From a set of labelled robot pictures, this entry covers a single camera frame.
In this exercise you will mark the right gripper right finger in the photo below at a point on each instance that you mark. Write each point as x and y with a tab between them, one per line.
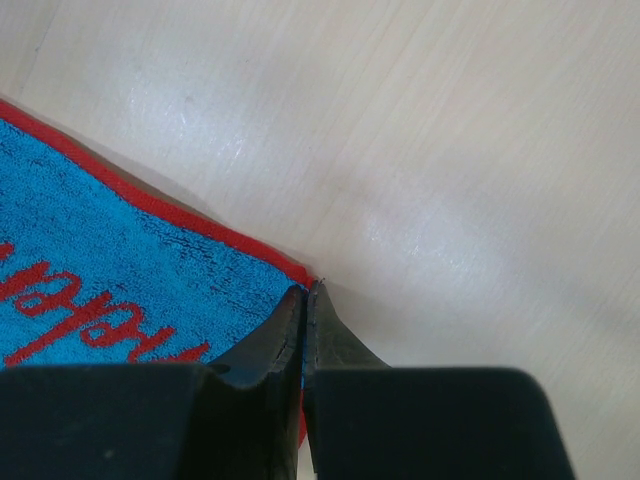
368	420

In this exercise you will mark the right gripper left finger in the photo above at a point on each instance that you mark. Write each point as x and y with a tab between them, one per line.
234	418

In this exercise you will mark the turquoise red patterned towel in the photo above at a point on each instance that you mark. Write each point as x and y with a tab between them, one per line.
94	269

